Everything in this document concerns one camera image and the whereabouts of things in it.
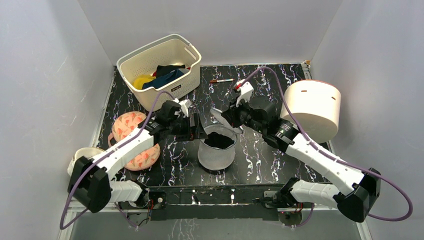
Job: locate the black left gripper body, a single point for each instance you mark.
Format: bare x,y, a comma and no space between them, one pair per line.
181,128

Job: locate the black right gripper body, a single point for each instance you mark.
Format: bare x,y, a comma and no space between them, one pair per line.
228,117

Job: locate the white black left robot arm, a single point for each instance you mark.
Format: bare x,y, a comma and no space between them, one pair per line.
91,181

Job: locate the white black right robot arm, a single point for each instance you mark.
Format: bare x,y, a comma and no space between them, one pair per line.
349,190

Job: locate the cream perforated laundry basket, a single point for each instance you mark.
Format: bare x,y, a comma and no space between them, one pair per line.
169,50

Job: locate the red white marker pen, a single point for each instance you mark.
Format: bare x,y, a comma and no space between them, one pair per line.
221,80

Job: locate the navy blue cloth in basket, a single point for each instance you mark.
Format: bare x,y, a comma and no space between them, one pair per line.
161,81

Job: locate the cream cylindrical drum container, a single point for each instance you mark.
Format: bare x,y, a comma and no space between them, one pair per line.
316,106

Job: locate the yellow cloth in basket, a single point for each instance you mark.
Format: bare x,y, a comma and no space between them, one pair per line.
141,80

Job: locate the black cloth in basket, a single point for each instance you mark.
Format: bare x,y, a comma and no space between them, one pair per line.
163,70

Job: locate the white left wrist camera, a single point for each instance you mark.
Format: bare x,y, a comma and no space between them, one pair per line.
183,107

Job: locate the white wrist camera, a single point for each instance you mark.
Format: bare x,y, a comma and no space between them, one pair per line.
245,90
183,107

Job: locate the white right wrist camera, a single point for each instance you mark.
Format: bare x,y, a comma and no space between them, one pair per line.
245,90

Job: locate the black robot base mount plate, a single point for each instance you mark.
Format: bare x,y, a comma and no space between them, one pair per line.
246,201

